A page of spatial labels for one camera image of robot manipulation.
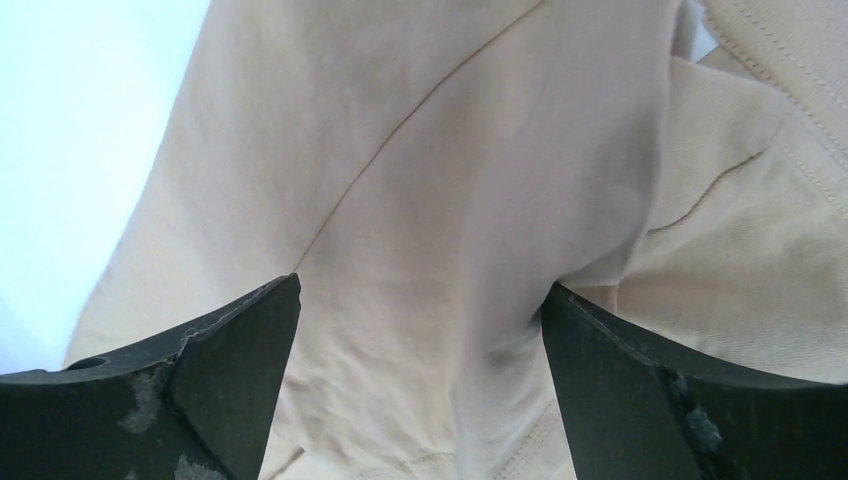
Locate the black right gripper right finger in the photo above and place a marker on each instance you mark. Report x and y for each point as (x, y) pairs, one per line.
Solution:
(636, 405)

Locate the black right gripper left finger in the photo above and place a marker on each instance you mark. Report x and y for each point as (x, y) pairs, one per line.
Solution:
(193, 402)

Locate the beige t shirt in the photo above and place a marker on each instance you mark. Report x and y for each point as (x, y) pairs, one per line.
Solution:
(430, 169)

